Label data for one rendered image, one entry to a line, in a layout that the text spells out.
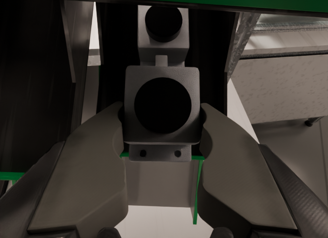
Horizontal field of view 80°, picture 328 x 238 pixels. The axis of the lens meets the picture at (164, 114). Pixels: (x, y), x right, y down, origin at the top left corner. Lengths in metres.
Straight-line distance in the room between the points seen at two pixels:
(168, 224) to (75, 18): 0.46
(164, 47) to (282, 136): 1.76
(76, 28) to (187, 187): 0.30
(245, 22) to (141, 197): 0.32
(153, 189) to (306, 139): 1.72
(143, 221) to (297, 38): 0.99
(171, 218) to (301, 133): 1.62
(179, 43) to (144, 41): 0.03
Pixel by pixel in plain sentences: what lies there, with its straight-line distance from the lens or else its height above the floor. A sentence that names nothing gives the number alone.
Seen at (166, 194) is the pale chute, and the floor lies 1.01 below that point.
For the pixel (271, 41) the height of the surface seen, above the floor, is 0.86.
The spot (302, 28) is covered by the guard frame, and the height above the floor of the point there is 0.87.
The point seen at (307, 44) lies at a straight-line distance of 1.13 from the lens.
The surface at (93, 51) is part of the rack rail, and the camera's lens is 0.25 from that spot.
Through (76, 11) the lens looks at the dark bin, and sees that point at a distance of 0.22.
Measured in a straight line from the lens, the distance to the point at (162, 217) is 0.53.
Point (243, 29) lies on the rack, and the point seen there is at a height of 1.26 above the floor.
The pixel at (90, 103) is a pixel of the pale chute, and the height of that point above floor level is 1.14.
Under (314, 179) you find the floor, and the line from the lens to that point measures 1.86.
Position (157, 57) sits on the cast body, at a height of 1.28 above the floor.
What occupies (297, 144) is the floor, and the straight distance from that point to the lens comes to 1.91.
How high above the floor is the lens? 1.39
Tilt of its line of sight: 57 degrees down
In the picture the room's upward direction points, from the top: 6 degrees clockwise
